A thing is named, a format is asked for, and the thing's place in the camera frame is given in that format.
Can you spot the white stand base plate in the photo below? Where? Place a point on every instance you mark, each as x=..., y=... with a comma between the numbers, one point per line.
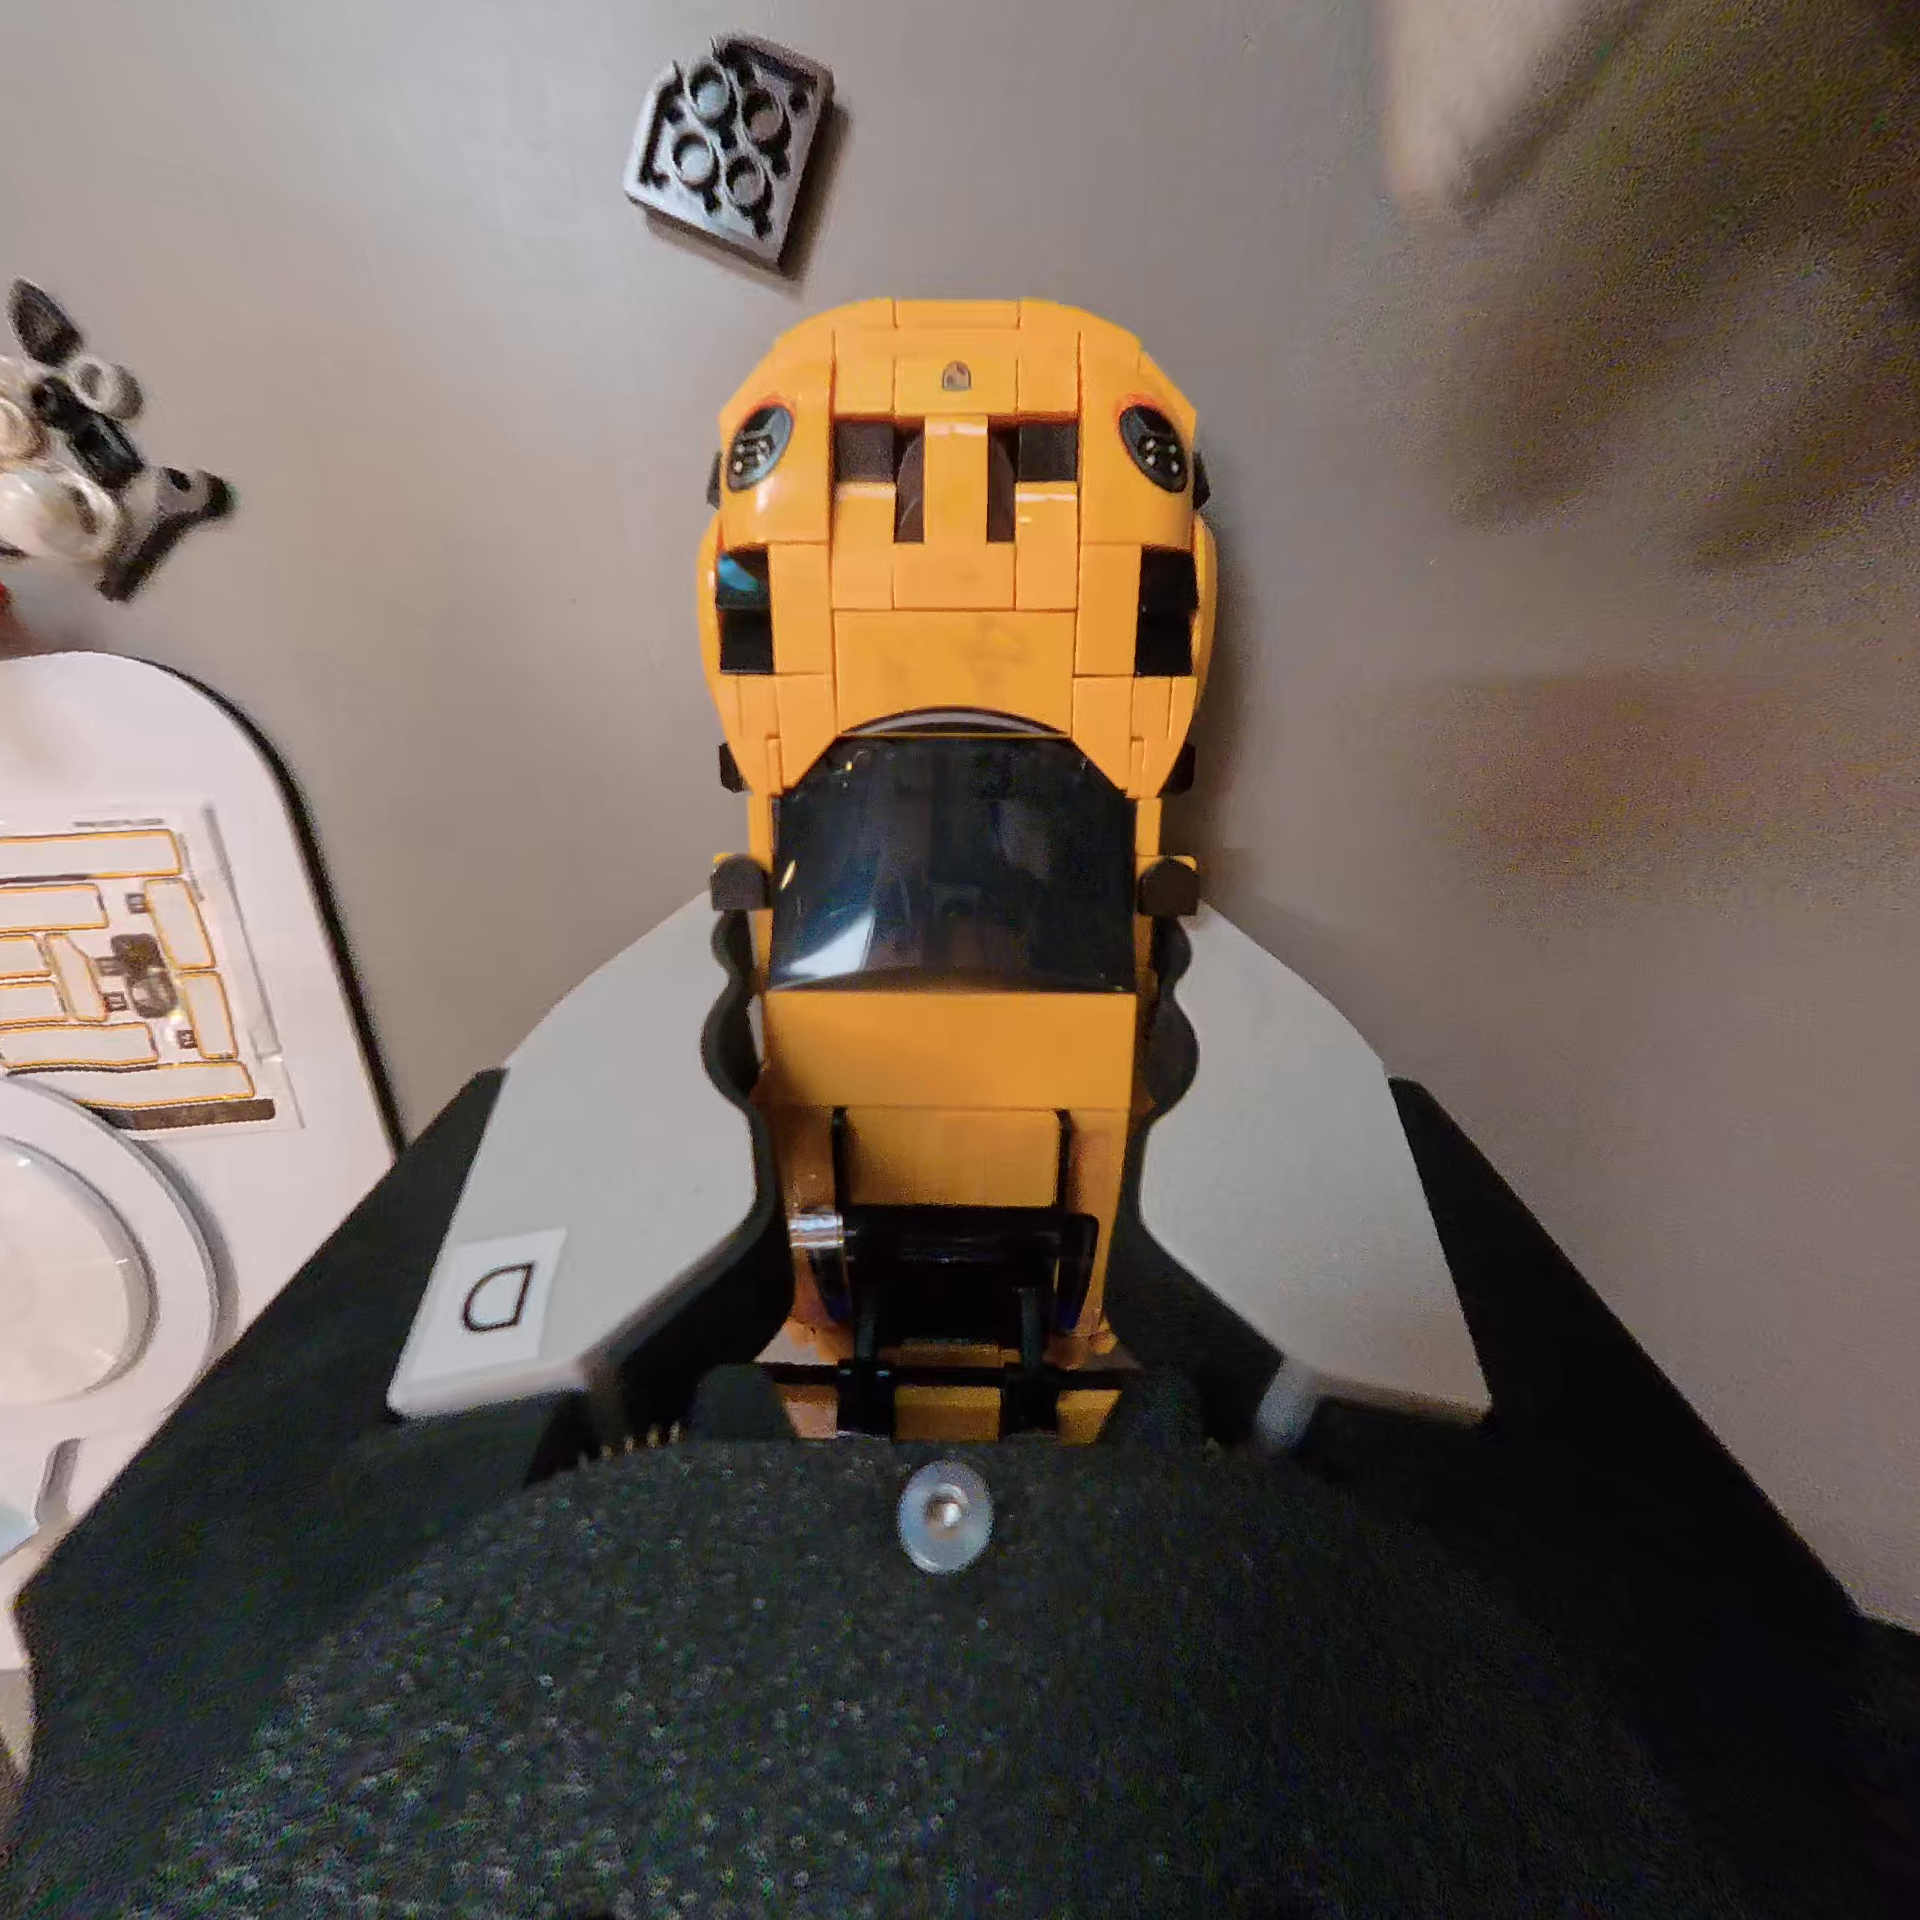
x=271, y=1185

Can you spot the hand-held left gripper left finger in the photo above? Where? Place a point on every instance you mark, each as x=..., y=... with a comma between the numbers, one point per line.
x=601, y=1141

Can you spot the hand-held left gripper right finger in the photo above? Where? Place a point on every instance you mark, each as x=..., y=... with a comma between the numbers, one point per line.
x=1306, y=1185

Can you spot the lego sticker sheet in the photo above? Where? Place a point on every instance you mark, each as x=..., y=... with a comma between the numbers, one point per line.
x=121, y=962

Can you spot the black quarter-round lego plate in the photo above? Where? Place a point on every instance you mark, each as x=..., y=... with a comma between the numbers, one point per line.
x=730, y=143

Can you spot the pile of small lego parts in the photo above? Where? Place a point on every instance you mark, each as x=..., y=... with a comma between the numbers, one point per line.
x=76, y=451

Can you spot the orange lego car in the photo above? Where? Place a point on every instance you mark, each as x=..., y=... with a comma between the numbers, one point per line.
x=961, y=629

